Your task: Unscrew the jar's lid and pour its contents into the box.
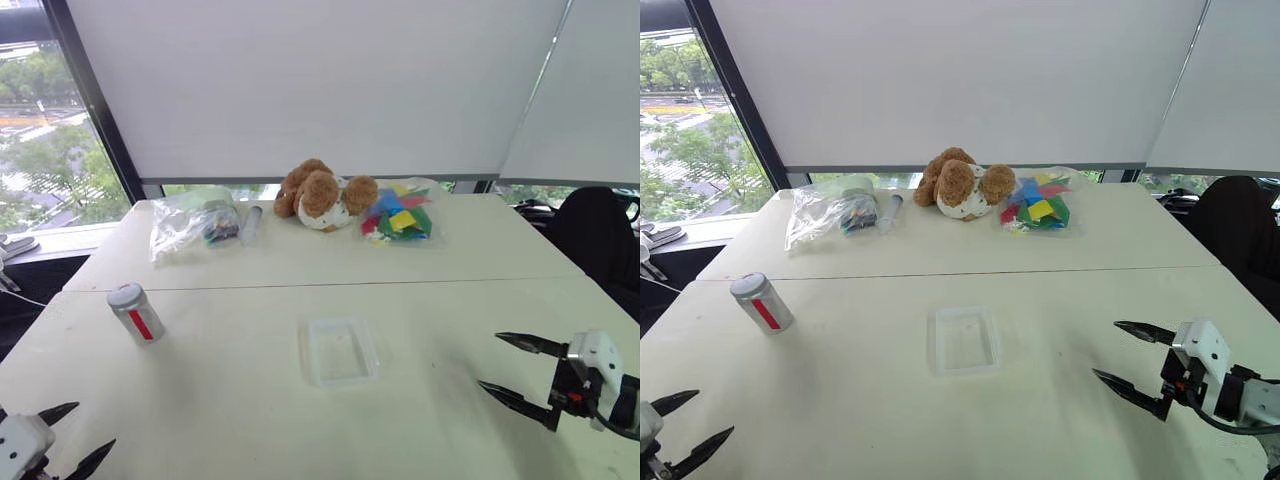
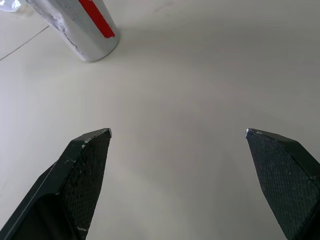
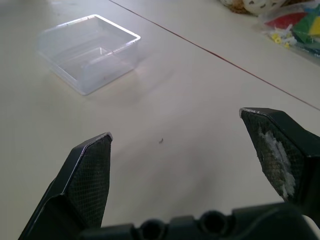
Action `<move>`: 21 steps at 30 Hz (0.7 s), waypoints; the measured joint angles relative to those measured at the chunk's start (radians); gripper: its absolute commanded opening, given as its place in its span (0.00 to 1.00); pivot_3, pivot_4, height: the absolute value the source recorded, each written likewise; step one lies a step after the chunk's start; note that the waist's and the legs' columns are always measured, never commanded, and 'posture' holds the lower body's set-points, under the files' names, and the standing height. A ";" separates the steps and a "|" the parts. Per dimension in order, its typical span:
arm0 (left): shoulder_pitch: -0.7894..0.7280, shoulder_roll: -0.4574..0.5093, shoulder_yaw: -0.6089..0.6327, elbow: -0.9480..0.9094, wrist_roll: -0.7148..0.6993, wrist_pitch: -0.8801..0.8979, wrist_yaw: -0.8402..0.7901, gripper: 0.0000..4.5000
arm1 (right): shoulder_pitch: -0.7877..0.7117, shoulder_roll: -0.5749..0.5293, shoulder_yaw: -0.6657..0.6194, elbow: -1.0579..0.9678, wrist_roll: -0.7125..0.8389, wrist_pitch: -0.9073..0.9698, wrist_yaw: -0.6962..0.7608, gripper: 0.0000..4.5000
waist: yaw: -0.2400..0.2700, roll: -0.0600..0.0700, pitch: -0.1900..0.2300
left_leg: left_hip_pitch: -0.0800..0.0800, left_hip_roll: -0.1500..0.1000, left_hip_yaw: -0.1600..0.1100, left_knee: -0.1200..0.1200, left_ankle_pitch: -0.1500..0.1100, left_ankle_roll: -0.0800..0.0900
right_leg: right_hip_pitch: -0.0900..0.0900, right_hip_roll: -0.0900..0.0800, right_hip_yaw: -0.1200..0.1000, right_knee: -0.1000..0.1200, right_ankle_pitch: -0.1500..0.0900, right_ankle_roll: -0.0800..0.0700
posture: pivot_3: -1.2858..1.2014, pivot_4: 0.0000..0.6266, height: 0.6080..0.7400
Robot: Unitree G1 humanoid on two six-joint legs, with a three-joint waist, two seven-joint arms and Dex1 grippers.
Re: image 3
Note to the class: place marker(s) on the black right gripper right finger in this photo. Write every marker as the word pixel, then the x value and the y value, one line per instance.
pixel 280 147

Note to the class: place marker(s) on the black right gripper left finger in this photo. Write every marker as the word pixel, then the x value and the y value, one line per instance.
pixel 82 185

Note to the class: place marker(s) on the clear plastic square container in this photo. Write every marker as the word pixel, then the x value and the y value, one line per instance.
pixel 87 53

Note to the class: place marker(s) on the clear bag of colourful parts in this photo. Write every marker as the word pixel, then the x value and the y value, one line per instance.
pixel 295 27

